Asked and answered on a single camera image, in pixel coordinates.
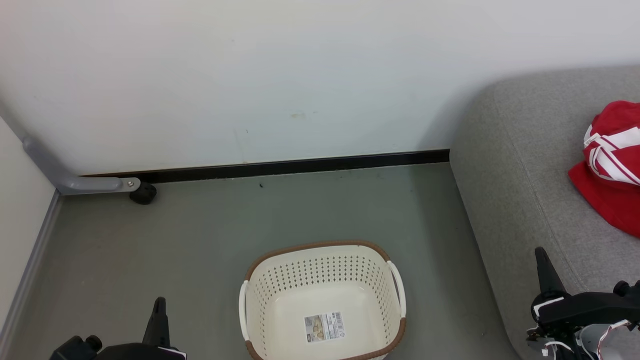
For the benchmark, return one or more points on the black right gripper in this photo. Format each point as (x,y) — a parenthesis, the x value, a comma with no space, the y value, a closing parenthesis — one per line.
(585,310)

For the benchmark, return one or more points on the grey fabric sofa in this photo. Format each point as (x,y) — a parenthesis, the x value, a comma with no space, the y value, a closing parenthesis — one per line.
(530,175)

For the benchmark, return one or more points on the paper product label sticker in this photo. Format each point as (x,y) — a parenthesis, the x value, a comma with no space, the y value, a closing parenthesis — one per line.
(325,326)

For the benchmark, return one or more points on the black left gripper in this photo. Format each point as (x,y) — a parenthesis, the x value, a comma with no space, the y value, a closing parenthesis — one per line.
(125,352)

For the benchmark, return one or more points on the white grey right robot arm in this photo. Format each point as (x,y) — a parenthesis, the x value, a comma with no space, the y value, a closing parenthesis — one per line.
(590,346)

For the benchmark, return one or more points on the black round rubber foot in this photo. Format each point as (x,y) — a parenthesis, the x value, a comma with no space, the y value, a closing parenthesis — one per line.
(144,193)

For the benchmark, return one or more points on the grey skirting strip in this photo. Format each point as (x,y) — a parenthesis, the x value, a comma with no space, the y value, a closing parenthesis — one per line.
(30,267)

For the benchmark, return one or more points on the cream perforated laundry basket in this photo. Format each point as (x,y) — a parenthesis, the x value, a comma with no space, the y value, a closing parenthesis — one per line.
(290,310)

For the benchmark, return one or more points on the grey metal partition leg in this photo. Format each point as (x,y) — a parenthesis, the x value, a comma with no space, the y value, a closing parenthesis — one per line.
(65,181)

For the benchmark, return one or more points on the red and white garment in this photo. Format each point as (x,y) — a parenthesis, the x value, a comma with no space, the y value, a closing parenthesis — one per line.
(610,200)

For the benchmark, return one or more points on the black wall baseboard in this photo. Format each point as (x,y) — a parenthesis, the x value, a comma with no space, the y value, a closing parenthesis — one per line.
(300,165)

